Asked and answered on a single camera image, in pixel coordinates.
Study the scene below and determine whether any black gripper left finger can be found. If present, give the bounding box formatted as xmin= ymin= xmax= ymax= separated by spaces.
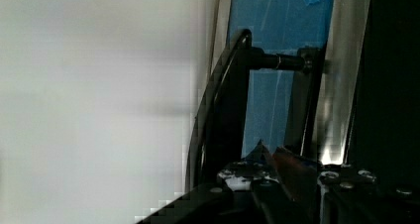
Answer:
xmin=216 ymin=140 xmax=280 ymax=192

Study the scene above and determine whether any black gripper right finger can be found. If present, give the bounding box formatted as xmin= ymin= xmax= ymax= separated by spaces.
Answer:
xmin=273 ymin=146 xmax=420 ymax=224

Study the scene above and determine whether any black toaster oven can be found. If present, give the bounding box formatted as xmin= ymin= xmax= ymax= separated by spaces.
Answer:
xmin=184 ymin=0 xmax=420 ymax=193

